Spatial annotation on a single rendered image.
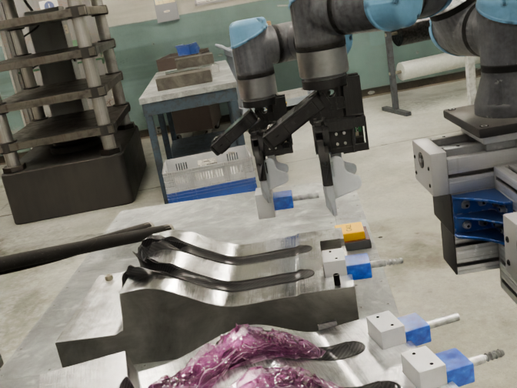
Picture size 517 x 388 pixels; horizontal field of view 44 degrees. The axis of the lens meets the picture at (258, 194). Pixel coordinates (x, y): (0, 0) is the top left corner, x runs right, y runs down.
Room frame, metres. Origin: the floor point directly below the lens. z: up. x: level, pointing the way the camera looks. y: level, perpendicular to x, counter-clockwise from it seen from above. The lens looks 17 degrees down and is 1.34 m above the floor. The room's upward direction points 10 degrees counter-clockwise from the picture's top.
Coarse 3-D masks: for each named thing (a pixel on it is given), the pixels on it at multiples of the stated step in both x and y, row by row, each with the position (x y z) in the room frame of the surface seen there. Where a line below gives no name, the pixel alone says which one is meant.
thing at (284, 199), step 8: (256, 192) 1.26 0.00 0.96; (272, 192) 1.27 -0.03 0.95; (280, 192) 1.28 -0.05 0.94; (288, 192) 1.27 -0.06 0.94; (256, 200) 1.25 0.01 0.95; (264, 200) 1.25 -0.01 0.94; (272, 200) 1.24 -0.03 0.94; (280, 200) 1.25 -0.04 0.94; (288, 200) 1.24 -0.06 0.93; (296, 200) 1.26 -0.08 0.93; (264, 208) 1.25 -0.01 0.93; (272, 208) 1.24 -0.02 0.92; (280, 208) 1.25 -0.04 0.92; (288, 208) 1.24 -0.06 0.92; (264, 216) 1.25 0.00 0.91; (272, 216) 1.24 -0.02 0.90
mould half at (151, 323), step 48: (192, 240) 1.14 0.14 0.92; (288, 240) 1.14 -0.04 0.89; (96, 288) 1.14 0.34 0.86; (144, 288) 0.93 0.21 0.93; (192, 288) 0.95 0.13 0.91; (288, 288) 0.94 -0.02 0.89; (336, 288) 0.90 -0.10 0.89; (96, 336) 0.94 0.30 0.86; (144, 336) 0.93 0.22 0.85; (192, 336) 0.92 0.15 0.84
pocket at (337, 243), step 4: (324, 240) 1.10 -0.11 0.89; (328, 240) 1.10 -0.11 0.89; (332, 240) 1.10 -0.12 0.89; (336, 240) 1.10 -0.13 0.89; (340, 240) 1.10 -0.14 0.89; (320, 244) 1.10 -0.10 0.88; (324, 244) 1.10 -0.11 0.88; (328, 244) 1.10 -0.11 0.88; (332, 244) 1.10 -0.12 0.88; (336, 244) 1.10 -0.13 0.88; (340, 244) 1.10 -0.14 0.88; (344, 244) 1.10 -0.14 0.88; (324, 248) 1.10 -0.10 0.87; (328, 248) 1.10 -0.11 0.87; (332, 248) 1.10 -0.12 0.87; (336, 248) 1.10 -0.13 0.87; (344, 248) 1.09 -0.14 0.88
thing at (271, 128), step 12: (312, 96) 0.96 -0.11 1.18; (300, 108) 0.95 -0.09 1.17; (312, 108) 0.95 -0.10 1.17; (324, 108) 0.95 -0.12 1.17; (288, 120) 0.96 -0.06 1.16; (300, 120) 0.95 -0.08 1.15; (264, 132) 0.99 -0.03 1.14; (276, 132) 0.96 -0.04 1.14; (288, 132) 0.96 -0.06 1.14; (276, 144) 0.96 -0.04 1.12
